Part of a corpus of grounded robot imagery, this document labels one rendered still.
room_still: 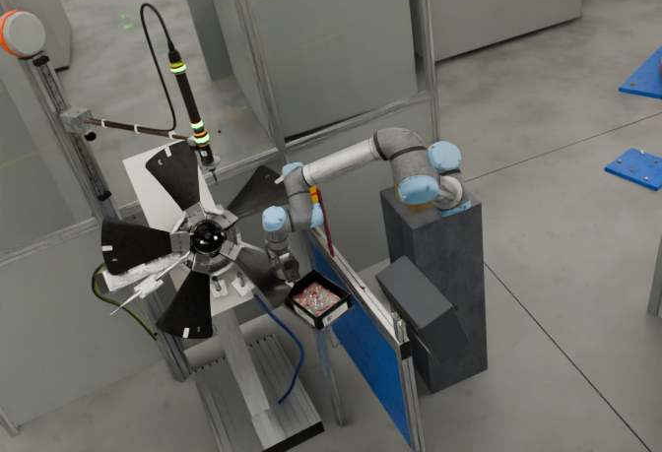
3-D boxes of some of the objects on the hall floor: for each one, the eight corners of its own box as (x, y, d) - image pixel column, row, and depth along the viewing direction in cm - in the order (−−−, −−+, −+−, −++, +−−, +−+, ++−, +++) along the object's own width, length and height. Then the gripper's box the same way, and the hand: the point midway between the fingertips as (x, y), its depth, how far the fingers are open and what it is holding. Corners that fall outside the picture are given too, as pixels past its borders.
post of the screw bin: (336, 422, 291) (302, 299, 245) (341, 418, 293) (308, 295, 246) (340, 426, 289) (307, 302, 243) (345, 422, 291) (313, 298, 244)
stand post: (252, 419, 300) (197, 282, 247) (270, 412, 303) (219, 272, 250) (255, 426, 297) (200, 288, 244) (273, 419, 299) (222, 279, 246)
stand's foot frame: (196, 381, 325) (191, 371, 321) (277, 343, 337) (274, 333, 332) (231, 479, 277) (227, 469, 272) (324, 430, 289) (321, 420, 284)
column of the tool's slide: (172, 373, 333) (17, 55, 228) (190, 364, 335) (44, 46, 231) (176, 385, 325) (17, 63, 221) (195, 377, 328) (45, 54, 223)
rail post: (416, 476, 264) (395, 353, 219) (424, 471, 265) (405, 348, 220) (421, 484, 261) (401, 360, 216) (429, 479, 262) (411, 355, 217)
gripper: (284, 226, 215) (289, 260, 231) (259, 236, 213) (266, 270, 229) (295, 244, 210) (298, 278, 227) (269, 255, 208) (276, 288, 224)
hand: (286, 278), depth 225 cm, fingers closed
